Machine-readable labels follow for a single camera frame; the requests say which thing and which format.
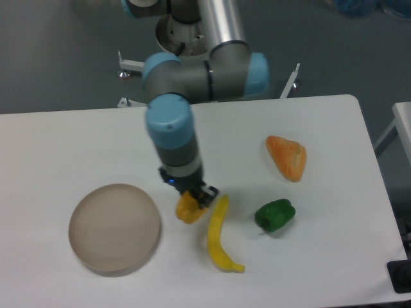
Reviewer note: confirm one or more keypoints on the green bell pepper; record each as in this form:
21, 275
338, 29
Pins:
274, 215

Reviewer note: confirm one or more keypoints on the beige round plate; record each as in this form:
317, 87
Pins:
115, 229

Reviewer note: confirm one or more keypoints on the yellow bell pepper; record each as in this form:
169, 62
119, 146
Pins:
187, 209

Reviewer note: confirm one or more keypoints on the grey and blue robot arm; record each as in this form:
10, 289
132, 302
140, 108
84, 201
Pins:
169, 120

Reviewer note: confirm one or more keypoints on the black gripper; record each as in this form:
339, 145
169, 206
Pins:
204, 194

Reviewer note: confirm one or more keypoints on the yellow banana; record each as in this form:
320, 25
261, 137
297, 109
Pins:
214, 246

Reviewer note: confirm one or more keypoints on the white side table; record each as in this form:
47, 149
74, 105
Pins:
398, 127

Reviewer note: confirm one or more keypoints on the orange croissant bread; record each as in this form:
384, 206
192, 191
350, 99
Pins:
289, 157

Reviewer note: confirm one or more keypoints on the blue plastic bag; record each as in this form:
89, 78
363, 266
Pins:
395, 8

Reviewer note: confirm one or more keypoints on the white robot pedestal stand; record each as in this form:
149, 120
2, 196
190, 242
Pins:
202, 61

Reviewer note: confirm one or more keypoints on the black device at edge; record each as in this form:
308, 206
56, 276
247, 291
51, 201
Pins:
399, 273

